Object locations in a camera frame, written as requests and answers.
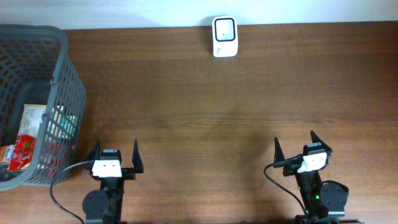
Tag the yellow wet wipes pack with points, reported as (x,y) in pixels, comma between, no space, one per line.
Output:
(31,119)

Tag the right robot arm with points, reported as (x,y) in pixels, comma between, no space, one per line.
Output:
(322,201)

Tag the white barcode scanner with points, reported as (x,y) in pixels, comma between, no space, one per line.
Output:
(225,36)

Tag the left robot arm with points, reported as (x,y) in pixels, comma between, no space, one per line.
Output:
(105,204)

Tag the grey plastic mesh basket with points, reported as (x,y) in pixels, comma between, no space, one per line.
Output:
(36,70)

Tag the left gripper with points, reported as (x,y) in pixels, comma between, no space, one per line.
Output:
(130,171)

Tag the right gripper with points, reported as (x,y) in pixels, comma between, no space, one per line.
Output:
(288,170)

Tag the red snack bag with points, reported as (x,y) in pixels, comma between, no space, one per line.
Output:
(23,152)

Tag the orange tissue pack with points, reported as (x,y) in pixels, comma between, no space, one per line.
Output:
(6,154)

